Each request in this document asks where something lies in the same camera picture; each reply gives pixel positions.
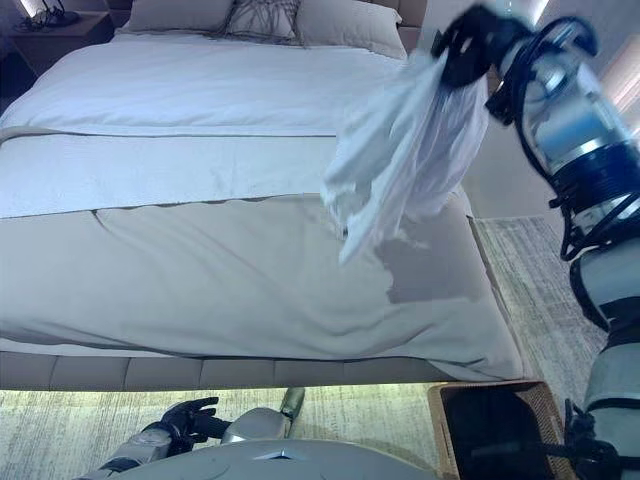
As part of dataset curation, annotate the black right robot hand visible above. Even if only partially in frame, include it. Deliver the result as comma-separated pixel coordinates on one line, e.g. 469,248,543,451
429,4,521,89

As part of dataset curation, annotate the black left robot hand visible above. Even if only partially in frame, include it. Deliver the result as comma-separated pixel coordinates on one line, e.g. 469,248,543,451
159,396,234,444

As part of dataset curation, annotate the white t-shirt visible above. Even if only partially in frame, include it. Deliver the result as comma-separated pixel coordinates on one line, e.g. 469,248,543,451
323,49,489,266

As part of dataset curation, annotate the black garment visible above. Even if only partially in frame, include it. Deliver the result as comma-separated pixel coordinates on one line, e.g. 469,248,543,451
442,392,567,480

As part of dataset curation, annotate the brown wicker basket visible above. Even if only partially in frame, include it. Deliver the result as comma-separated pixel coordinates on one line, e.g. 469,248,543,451
427,379,577,480

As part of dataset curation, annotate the silver left robot leg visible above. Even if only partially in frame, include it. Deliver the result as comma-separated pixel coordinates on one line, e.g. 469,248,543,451
219,386,307,446

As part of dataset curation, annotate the grey robot torso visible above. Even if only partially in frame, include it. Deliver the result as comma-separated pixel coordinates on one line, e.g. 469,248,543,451
107,438,436,480

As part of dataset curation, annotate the plain beige pillow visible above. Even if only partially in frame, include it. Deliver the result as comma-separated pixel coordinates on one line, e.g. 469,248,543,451
117,0,236,37
294,0,407,59

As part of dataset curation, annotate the sheer white curtain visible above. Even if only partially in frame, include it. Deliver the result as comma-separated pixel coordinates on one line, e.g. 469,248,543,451
597,29,640,119

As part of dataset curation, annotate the grey patterned pillow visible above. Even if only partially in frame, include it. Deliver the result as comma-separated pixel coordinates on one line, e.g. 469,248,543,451
224,0,304,44

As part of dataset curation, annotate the white duvet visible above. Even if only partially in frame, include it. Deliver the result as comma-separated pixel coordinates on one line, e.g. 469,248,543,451
0,29,426,221

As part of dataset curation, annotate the brown wooden nightstand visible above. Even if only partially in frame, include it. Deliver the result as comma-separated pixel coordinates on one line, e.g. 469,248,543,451
9,9,116,76

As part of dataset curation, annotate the black wire object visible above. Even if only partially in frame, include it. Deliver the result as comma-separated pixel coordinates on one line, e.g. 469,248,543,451
14,0,81,32

